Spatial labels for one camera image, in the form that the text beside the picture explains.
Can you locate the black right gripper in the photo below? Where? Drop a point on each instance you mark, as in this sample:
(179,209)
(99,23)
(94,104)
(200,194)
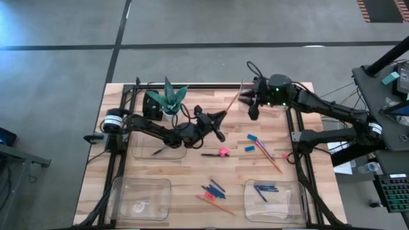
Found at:
(260,96)

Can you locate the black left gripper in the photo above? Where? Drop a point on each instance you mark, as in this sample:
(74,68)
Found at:
(220,136)

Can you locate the pink eraser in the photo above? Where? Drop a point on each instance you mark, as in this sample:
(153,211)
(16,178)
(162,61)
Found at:
(210,195)
(224,150)
(225,155)

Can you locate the blue crayons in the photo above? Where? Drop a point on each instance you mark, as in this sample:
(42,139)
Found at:
(250,148)
(252,137)

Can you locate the blue crayon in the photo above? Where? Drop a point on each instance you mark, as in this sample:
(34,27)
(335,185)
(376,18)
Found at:
(265,186)
(269,154)
(264,147)
(219,190)
(215,191)
(207,190)
(218,185)
(270,188)
(262,195)

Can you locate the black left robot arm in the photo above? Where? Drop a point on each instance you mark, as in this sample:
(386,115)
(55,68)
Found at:
(150,127)

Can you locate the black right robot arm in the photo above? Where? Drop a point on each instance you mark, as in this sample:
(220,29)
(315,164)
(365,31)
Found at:
(329,108)

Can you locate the small clear plastic bin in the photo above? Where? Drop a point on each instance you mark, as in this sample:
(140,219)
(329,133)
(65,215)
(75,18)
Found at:
(244,110)
(143,150)

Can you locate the white plant pot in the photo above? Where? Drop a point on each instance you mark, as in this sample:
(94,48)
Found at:
(174,117)

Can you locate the green succulent plant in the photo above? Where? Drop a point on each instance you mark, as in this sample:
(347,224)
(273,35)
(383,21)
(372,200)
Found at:
(169,99)

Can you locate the large clear plastic bin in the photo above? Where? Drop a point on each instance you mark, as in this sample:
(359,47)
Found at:
(140,198)
(281,207)

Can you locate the white paper sheet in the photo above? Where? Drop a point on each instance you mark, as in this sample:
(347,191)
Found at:
(343,167)

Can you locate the black crossbar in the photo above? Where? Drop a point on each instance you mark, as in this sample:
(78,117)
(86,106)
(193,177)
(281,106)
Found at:
(358,151)

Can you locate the grey side table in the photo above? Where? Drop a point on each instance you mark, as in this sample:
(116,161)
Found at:
(374,105)

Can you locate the black clamp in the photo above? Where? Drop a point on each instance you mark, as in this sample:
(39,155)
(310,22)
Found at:
(92,138)

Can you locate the clear water bottle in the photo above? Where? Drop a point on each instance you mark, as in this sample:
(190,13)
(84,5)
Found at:
(369,167)

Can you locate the teal box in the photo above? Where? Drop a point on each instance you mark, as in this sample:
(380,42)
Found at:
(390,78)

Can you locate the black pole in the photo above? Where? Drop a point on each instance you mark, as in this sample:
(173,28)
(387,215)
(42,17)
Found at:
(390,56)

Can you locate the black tablet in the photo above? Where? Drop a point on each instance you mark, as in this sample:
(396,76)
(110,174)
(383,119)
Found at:
(399,110)

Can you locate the striped floor mat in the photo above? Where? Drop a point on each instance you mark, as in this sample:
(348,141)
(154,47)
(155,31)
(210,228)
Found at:
(383,11)

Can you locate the backlit black keyboard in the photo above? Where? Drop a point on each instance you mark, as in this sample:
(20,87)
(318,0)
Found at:
(394,193)

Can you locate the dark grey table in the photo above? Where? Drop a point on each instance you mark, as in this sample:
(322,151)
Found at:
(19,153)

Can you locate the black device with blue light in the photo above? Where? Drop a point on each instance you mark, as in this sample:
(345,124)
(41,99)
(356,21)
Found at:
(7,137)

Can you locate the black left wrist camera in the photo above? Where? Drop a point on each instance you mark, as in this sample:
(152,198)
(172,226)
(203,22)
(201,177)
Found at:
(199,125)

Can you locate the silver metal bracket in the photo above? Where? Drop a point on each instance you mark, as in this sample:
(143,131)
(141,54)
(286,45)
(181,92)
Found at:
(295,136)

